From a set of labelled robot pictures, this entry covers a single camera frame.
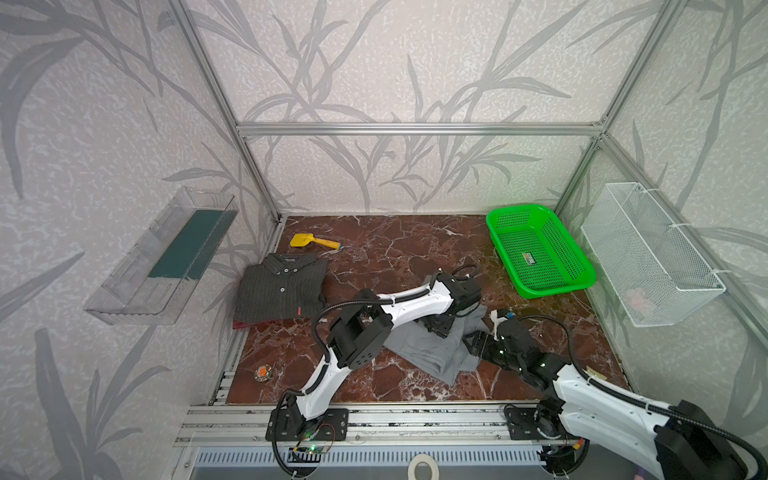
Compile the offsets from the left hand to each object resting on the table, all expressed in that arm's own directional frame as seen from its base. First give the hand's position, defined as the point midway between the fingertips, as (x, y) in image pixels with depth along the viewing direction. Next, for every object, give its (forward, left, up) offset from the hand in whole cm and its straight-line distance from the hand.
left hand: (435, 320), depth 89 cm
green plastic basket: (+29, -40, -3) cm, 49 cm away
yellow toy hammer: (+33, +48, -3) cm, 58 cm away
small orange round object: (-15, +48, -3) cm, 51 cm away
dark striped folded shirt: (+10, +47, +2) cm, 48 cm away
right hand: (-4, -10, 0) cm, 10 cm away
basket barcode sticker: (+26, -36, -3) cm, 44 cm away
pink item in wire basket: (-1, -49, +18) cm, 52 cm away
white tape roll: (-33, +5, -2) cm, 34 cm away
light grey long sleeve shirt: (-11, -1, +2) cm, 12 cm away
